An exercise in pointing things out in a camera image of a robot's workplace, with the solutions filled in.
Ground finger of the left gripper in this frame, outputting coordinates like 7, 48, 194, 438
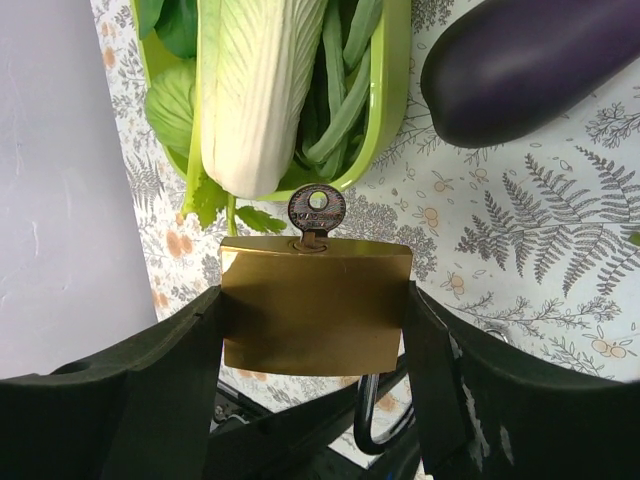
204, 369, 415, 479

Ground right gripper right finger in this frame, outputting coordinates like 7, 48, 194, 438
403, 283, 639, 479

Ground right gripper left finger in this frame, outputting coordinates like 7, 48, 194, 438
1, 287, 222, 479

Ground brass padlock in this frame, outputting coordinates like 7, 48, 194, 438
220, 236, 413, 455

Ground brass padlock key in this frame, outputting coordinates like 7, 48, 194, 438
287, 184, 346, 253

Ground floral table mat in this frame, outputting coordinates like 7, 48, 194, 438
92, 1, 639, 381

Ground green plastic basket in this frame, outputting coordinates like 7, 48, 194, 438
138, 0, 412, 202

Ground purple eggplant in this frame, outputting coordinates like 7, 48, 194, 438
420, 0, 639, 148

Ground long green white cabbage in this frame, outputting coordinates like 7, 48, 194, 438
197, 1, 327, 199

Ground green bok choy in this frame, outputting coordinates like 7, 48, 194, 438
136, 0, 198, 59

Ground green long beans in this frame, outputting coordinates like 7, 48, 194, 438
294, 1, 383, 181

